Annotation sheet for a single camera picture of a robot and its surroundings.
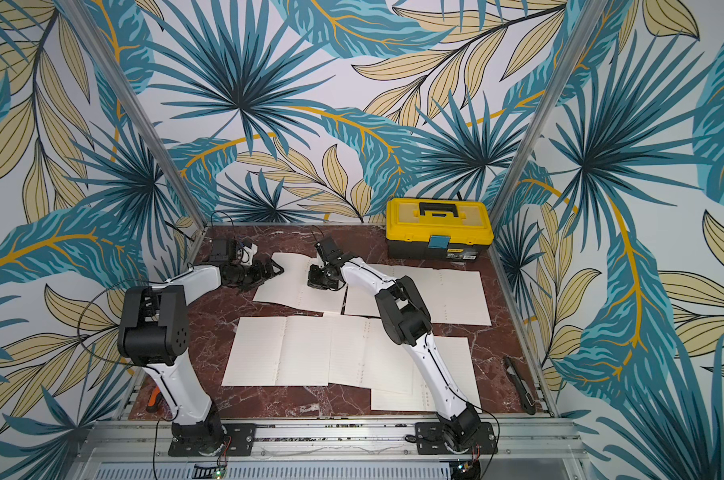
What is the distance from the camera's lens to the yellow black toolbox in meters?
0.99

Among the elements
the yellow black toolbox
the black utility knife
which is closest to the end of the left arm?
the yellow black toolbox

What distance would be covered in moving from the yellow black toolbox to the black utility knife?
1.22ft

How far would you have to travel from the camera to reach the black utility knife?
31.3 inches

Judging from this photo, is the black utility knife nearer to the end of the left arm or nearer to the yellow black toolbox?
the yellow black toolbox
